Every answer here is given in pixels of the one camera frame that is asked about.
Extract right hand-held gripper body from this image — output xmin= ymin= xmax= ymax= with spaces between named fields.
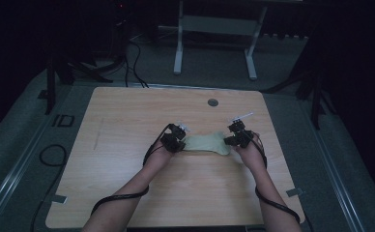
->
xmin=227 ymin=111 xmax=257 ymax=150

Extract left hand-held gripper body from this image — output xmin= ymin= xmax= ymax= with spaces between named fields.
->
xmin=159 ymin=121 xmax=190 ymax=154

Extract light green sock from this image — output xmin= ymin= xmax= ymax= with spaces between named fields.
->
xmin=183 ymin=130 xmax=232 ymax=157

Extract person's left hand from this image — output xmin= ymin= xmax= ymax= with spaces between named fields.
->
xmin=142 ymin=140 xmax=176 ymax=169

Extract person's right hand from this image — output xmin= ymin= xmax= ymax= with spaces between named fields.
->
xmin=233 ymin=132 xmax=269 ymax=171

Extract grey tape piece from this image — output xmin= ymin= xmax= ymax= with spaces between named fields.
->
xmin=50 ymin=193 xmax=69 ymax=205
xmin=285 ymin=187 xmax=305 ymax=198

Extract black metal stand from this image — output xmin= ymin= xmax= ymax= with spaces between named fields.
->
xmin=37 ymin=18 xmax=130 ymax=116
xmin=262 ymin=28 xmax=338 ymax=131

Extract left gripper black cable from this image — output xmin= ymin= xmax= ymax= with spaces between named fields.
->
xmin=90 ymin=123 xmax=174 ymax=217

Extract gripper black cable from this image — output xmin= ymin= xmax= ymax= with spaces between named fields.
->
xmin=90 ymin=123 xmax=174 ymax=217
xmin=248 ymin=130 xmax=303 ymax=225

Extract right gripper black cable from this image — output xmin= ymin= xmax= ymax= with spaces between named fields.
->
xmin=248 ymin=130 xmax=303 ymax=225

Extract black cables behind table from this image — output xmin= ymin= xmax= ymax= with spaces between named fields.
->
xmin=123 ymin=38 xmax=151 ymax=89

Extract metal floor rail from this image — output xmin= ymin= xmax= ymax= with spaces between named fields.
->
xmin=0 ymin=84 xmax=75 ymax=228
xmin=300 ymin=96 xmax=367 ymax=232

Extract white desk frame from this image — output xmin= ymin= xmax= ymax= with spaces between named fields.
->
xmin=172 ymin=0 xmax=305 ymax=81

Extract black floor cable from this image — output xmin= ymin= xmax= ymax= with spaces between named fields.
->
xmin=30 ymin=143 xmax=69 ymax=232

